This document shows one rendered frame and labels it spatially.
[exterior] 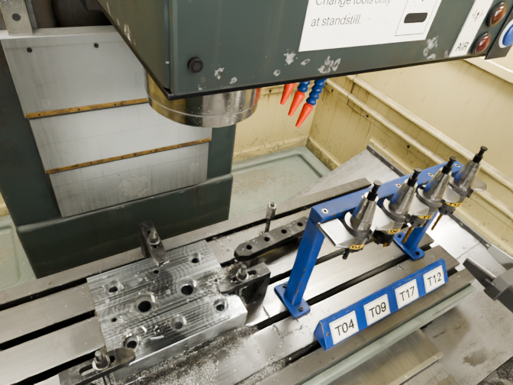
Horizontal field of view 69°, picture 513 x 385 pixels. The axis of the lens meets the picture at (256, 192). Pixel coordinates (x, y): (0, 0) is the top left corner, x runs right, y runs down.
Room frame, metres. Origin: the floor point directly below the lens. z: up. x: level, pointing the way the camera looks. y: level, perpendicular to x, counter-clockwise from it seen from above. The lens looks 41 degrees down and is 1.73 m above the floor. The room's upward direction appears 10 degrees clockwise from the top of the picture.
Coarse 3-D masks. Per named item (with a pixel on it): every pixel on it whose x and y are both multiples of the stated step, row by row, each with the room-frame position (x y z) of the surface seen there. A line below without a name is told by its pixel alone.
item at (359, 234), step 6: (348, 216) 0.56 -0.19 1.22; (348, 222) 0.54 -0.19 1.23; (348, 228) 0.53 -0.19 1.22; (354, 228) 0.53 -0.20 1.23; (372, 228) 0.53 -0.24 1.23; (354, 234) 0.52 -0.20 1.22; (360, 234) 0.52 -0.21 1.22; (366, 234) 0.53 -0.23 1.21; (372, 234) 0.53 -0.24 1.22; (354, 240) 0.52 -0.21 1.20; (360, 240) 0.52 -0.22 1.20
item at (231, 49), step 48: (96, 0) 0.43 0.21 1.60; (144, 0) 0.27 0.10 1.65; (192, 0) 0.25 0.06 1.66; (240, 0) 0.27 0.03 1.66; (288, 0) 0.30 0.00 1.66; (144, 48) 0.28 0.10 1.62; (192, 48) 0.25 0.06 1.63; (240, 48) 0.28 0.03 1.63; (288, 48) 0.30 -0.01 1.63; (336, 48) 0.33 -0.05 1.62; (384, 48) 0.37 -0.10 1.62; (432, 48) 0.41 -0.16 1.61; (192, 96) 0.26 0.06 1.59
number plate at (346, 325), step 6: (354, 312) 0.52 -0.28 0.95; (342, 318) 0.50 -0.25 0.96; (348, 318) 0.50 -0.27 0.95; (354, 318) 0.51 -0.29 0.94; (330, 324) 0.48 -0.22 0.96; (336, 324) 0.48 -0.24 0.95; (342, 324) 0.49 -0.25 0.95; (348, 324) 0.49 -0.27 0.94; (354, 324) 0.50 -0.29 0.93; (336, 330) 0.47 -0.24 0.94; (342, 330) 0.48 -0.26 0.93; (348, 330) 0.48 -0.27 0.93; (354, 330) 0.49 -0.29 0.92; (336, 336) 0.46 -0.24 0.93; (342, 336) 0.47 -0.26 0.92; (336, 342) 0.45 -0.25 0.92
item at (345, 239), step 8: (320, 224) 0.53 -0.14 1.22; (328, 224) 0.54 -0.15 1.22; (336, 224) 0.54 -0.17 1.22; (328, 232) 0.51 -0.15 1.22; (336, 232) 0.52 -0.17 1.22; (344, 232) 0.52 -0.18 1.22; (328, 240) 0.50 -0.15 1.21; (336, 240) 0.50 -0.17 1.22; (344, 240) 0.50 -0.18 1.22; (352, 240) 0.50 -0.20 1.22
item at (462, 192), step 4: (452, 180) 0.75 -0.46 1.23; (448, 184) 0.74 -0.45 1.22; (452, 184) 0.73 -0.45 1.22; (452, 188) 0.73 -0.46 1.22; (456, 188) 0.72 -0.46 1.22; (460, 188) 0.72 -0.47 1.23; (472, 188) 0.73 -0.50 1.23; (460, 192) 0.71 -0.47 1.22; (464, 192) 0.71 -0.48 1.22; (468, 192) 0.73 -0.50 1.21; (472, 192) 0.72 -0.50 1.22; (460, 196) 0.71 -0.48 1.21; (468, 196) 0.72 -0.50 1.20
